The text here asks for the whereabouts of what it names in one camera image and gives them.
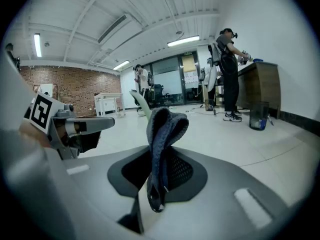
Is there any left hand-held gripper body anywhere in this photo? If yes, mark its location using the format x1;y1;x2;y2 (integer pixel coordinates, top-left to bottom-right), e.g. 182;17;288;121
23;91;83;160

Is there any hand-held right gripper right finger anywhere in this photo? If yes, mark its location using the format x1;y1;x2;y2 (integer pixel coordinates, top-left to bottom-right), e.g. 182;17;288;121
144;146;298;240

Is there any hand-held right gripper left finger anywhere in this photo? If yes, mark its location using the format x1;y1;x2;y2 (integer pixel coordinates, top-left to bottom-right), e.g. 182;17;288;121
4;133;152;240

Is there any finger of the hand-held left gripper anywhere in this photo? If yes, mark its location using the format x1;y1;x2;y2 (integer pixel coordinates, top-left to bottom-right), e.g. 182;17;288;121
65;116;116;153

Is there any dark blue cloth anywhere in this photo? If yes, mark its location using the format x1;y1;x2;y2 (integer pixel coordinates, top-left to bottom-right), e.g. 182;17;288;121
146;106;190;213

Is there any person's left forearm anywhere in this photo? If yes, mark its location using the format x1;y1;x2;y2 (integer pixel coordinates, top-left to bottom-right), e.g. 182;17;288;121
18;120;52;149

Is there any white sign board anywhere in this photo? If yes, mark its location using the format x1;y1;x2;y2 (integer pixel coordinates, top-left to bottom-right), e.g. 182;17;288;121
33;83;54;100

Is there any white table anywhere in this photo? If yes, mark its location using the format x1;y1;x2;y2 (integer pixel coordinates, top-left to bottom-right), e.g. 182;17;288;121
93;92;126;118

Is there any ceiling tube light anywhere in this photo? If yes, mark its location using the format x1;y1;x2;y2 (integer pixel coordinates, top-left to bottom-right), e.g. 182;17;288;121
33;33;42;58
112;59;131;71
166;35;201;48

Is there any black office chair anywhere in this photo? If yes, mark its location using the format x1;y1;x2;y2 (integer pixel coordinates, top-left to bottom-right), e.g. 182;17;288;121
149;83;171;107

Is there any black mesh waste bin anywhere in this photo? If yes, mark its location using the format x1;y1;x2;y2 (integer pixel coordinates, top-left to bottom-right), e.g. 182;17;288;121
249;101;270;131

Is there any frosted glass door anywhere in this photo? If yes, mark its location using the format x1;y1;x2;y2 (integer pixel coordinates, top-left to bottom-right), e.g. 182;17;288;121
149;50;204;105

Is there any ceiling air vent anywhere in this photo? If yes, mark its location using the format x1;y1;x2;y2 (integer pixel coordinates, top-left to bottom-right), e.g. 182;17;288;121
96;14;128;44

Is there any brown wooden desk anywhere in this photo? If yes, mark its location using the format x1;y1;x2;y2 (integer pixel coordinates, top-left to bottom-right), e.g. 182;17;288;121
236;61;281;120

